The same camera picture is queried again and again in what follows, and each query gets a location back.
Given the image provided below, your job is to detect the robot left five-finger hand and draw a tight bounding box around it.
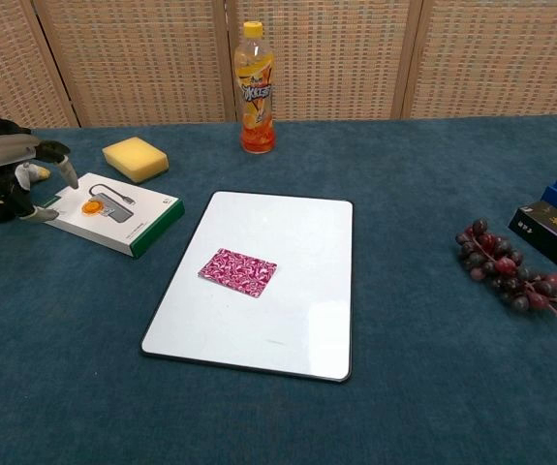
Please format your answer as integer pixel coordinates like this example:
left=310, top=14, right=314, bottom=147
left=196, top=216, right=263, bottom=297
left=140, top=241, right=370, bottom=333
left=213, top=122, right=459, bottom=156
left=0, top=134, right=79, bottom=225

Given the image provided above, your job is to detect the pink patterned card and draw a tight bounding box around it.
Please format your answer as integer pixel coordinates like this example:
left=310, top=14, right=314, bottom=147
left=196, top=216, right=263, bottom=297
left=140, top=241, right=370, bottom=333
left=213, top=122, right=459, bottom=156
left=196, top=246, right=279, bottom=299

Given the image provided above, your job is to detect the white board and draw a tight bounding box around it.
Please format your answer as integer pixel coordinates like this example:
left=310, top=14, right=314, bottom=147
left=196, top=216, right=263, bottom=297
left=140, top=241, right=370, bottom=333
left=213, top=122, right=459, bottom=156
left=139, top=190, right=356, bottom=385

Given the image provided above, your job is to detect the yellow sponge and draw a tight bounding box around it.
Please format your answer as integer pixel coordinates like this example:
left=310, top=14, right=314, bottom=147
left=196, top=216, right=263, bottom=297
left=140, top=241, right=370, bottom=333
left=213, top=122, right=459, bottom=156
left=101, top=136, right=170, bottom=185

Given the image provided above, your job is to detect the white green product box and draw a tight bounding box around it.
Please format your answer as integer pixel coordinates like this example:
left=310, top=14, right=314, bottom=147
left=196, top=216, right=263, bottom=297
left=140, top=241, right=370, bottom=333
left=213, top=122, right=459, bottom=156
left=42, top=171, right=186, bottom=260

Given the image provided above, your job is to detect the orange drink bottle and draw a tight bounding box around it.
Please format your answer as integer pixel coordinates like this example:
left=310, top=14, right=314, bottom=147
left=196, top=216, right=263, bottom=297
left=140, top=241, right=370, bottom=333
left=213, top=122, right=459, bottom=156
left=234, top=19, right=278, bottom=156

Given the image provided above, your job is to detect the woven wooden folding screen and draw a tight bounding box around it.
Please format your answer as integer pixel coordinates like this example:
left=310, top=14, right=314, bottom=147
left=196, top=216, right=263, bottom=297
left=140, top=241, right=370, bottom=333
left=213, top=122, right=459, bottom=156
left=0, top=0, right=557, bottom=130

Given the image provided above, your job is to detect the blue carpet table mat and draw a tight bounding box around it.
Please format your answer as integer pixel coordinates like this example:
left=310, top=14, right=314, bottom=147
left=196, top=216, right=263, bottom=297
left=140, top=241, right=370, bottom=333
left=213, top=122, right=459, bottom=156
left=0, top=112, right=557, bottom=465

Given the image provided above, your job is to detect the purple grape bunch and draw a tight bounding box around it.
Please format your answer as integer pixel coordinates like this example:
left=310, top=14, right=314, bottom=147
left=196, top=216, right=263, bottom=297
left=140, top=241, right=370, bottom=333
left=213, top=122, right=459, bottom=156
left=453, top=218, right=557, bottom=322

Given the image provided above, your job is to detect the black gold carton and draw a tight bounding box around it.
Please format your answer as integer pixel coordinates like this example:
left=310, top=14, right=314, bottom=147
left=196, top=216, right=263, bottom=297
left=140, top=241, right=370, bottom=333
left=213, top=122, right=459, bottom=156
left=507, top=199, right=557, bottom=280

